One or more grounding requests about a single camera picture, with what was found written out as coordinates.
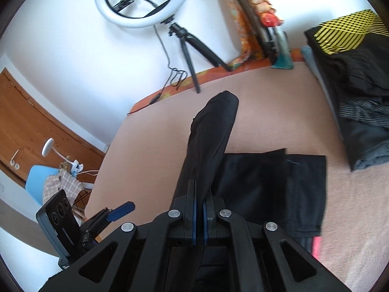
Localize black gooseneck phone holder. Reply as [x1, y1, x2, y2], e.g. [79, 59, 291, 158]
[112, 0, 172, 18]

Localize orange floral bed sheet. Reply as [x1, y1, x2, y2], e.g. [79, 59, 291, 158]
[131, 49, 304, 113]

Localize metal door handle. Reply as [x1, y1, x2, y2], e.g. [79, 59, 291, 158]
[9, 149, 21, 170]

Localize dark grey folded garment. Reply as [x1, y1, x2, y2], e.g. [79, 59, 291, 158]
[343, 119, 389, 172]

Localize black pants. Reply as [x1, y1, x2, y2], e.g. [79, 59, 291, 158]
[166, 91, 327, 292]

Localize black ring light cable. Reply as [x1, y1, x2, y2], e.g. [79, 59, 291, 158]
[127, 26, 187, 117]

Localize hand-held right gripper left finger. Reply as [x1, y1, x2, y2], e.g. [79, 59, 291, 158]
[39, 180, 199, 292]

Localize black mini tripod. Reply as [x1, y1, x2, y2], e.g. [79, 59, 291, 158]
[168, 18, 233, 94]

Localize white ring light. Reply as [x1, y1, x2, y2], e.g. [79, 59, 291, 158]
[94, 0, 193, 28]

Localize grey checked folded garment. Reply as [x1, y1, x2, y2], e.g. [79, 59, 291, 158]
[339, 97, 389, 126]

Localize white clip desk lamp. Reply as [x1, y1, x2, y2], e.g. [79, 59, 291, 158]
[42, 138, 84, 177]

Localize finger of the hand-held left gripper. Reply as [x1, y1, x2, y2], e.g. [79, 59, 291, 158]
[80, 201, 136, 238]

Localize black yellow-patterned folded garment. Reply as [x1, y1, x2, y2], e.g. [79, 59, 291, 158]
[304, 10, 389, 104]

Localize light blue chair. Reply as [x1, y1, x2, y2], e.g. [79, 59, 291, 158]
[26, 165, 61, 204]

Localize wooden door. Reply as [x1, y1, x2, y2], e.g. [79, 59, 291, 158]
[0, 68, 105, 186]

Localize teal plastic base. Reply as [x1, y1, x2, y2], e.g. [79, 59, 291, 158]
[271, 30, 295, 69]

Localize beige checked cloth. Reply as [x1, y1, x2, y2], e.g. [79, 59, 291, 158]
[43, 170, 85, 205]

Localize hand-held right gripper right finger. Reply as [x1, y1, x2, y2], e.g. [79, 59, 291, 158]
[202, 185, 353, 292]

